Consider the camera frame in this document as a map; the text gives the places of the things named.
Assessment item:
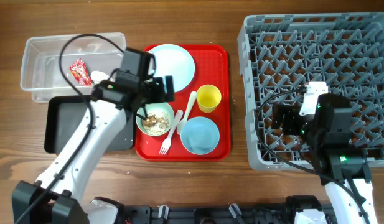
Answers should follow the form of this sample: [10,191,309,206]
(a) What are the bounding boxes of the grey dishwasher rack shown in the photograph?
[237,12,384,170]

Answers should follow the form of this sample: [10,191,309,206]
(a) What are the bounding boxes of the green bowl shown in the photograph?
[136,103,174,136]

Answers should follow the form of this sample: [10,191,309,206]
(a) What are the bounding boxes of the food scraps with rice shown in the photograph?
[141,109,171,136]

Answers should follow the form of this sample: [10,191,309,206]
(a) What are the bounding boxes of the small light blue bowl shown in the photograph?
[180,116,220,156]

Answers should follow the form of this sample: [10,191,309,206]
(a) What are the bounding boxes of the black plastic tray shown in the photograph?
[44,95,135,154]

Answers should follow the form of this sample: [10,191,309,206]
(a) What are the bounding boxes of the red serving tray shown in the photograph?
[134,44,232,161]

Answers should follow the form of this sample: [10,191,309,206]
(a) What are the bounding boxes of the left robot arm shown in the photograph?
[12,72,174,223]

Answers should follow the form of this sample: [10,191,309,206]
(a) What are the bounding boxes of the white plastic fork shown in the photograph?
[159,110,183,155]

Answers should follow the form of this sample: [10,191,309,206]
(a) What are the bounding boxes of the red snack wrapper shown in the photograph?
[69,59,93,86]

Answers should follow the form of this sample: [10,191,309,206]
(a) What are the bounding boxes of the white napkin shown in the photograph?
[90,71,110,85]

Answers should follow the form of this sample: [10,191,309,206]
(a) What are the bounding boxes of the yellow plastic cup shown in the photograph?
[197,85,222,113]

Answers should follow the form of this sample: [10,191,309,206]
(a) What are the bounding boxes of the white plastic spoon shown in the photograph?
[177,91,197,135]

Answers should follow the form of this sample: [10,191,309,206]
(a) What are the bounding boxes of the large light blue plate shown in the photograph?
[149,44,195,92]

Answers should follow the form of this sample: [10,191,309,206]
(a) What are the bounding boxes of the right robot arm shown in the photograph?
[271,93,377,223]

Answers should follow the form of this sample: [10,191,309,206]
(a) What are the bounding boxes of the clear plastic bin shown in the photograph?
[20,32,126,103]

